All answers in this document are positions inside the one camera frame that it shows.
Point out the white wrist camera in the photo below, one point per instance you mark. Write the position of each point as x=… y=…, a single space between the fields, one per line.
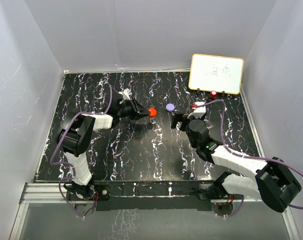
x=198 y=110
x=126 y=94

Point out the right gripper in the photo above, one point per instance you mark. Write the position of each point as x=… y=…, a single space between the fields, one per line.
x=184 y=118

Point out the orange earbud charging case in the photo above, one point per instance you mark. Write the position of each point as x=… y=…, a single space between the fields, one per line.
x=152 y=112

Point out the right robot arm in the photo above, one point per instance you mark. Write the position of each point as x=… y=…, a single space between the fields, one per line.
x=269 y=181

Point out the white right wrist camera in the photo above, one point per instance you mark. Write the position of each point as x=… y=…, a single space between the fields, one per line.
x=198 y=110

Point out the lilac earbud charging case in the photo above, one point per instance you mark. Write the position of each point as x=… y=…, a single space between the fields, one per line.
x=170 y=107

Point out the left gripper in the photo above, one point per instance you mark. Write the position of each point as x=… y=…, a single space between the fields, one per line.
x=139 y=112

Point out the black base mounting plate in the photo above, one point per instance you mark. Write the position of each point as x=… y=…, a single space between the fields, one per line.
x=154 y=193

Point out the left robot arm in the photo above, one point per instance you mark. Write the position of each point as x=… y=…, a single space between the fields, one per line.
x=75 y=135

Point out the aluminium frame rail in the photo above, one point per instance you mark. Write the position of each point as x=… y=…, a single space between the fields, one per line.
x=43 y=215

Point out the yellow framed whiteboard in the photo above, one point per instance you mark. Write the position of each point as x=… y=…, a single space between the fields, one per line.
x=222 y=74

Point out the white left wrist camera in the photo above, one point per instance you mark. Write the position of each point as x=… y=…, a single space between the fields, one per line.
x=126 y=94

